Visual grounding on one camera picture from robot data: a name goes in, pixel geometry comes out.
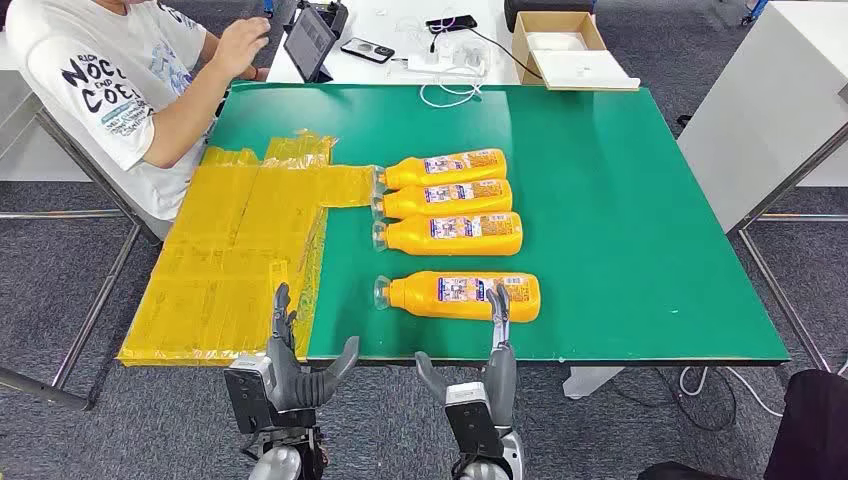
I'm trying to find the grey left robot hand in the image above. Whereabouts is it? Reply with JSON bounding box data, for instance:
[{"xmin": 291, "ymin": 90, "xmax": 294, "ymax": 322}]
[{"xmin": 264, "ymin": 282, "xmax": 361, "ymax": 413}]

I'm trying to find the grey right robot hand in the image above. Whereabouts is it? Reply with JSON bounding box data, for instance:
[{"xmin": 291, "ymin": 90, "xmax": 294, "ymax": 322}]
[{"xmin": 415, "ymin": 284, "xmax": 519, "ymax": 432}]

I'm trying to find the person's right hand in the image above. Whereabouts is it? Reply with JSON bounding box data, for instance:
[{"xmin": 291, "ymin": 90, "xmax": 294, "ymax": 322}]
[{"xmin": 211, "ymin": 17, "xmax": 272, "ymax": 77}]

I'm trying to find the orange detergent bottle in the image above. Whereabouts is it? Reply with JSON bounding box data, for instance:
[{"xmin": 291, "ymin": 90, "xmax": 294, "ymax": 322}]
[
  {"xmin": 372, "ymin": 211, "xmax": 524, "ymax": 257},
  {"xmin": 374, "ymin": 270, "xmax": 542, "ymax": 324},
  {"xmin": 372, "ymin": 148, "xmax": 509, "ymax": 192},
  {"xmin": 370, "ymin": 178, "xmax": 514, "ymax": 221}
]

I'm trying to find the black tablet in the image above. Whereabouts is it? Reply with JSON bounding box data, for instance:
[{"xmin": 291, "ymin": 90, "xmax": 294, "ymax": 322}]
[{"xmin": 283, "ymin": 5, "xmax": 339, "ymax": 85}]

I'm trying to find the white table leg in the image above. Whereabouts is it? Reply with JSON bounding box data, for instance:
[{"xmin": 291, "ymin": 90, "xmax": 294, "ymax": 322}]
[{"xmin": 563, "ymin": 366, "xmax": 625, "ymax": 401}]

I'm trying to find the black device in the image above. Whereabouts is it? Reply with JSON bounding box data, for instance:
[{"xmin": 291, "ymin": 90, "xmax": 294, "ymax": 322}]
[{"xmin": 296, "ymin": 0, "xmax": 350, "ymax": 40}]

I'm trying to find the person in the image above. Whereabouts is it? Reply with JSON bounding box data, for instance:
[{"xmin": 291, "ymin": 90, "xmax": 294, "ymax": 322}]
[{"xmin": 5, "ymin": 0, "xmax": 273, "ymax": 223}]

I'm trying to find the white power strip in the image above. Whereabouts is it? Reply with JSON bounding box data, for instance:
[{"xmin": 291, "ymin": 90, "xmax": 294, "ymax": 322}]
[{"xmin": 405, "ymin": 52, "xmax": 488, "ymax": 77}]

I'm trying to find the white workbench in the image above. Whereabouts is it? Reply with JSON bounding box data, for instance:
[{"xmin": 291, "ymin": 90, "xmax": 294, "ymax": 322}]
[
  {"xmin": 0, "ymin": 29, "xmax": 175, "ymax": 412},
  {"xmin": 676, "ymin": 0, "xmax": 848, "ymax": 374}
]

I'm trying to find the white power adapter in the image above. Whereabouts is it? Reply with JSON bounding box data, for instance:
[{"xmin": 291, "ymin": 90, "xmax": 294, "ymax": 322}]
[{"xmin": 457, "ymin": 38, "xmax": 495, "ymax": 68}]

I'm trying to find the cardboard box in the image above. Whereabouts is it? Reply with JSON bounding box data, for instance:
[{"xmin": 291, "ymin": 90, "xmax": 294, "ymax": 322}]
[{"xmin": 511, "ymin": 11, "xmax": 643, "ymax": 92}]

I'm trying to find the white foam insert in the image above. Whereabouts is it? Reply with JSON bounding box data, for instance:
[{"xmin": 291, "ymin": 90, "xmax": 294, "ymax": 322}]
[{"xmin": 526, "ymin": 33, "xmax": 588, "ymax": 53}]

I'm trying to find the black chair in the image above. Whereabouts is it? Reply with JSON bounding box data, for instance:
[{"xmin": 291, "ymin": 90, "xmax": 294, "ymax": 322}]
[{"xmin": 639, "ymin": 369, "xmax": 848, "ymax": 480}]

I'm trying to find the white flat lid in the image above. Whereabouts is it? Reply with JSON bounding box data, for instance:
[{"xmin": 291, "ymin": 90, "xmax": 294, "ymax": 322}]
[{"xmin": 543, "ymin": 49, "xmax": 642, "ymax": 91}]

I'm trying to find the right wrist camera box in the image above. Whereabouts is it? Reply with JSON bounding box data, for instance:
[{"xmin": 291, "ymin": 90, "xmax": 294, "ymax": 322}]
[{"xmin": 445, "ymin": 382, "xmax": 505, "ymax": 458}]

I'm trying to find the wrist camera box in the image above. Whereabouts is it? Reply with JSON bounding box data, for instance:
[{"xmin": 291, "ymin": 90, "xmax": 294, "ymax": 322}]
[
  {"xmin": 223, "ymin": 356, "xmax": 277, "ymax": 436},
  {"xmin": 445, "ymin": 382, "xmax": 505, "ymax": 458}
]

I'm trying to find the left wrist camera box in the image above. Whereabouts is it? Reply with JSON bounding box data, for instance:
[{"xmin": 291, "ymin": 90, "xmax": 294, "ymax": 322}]
[{"xmin": 223, "ymin": 356, "xmax": 277, "ymax": 436}]

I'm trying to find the black smartphone round camera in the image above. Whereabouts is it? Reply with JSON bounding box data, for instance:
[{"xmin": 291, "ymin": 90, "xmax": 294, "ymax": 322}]
[{"xmin": 339, "ymin": 36, "xmax": 397, "ymax": 66}]

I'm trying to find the black floor cable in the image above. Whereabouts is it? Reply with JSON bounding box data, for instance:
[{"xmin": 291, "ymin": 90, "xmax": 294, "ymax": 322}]
[{"xmin": 612, "ymin": 367, "xmax": 739, "ymax": 433}]

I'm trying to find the white floor cable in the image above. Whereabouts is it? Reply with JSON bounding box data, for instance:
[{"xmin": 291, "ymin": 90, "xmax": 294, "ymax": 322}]
[{"xmin": 678, "ymin": 367, "xmax": 786, "ymax": 420}]

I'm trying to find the blue cart frame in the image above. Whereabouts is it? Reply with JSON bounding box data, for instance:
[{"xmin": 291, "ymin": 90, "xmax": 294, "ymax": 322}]
[{"xmin": 740, "ymin": 0, "xmax": 771, "ymax": 28}]

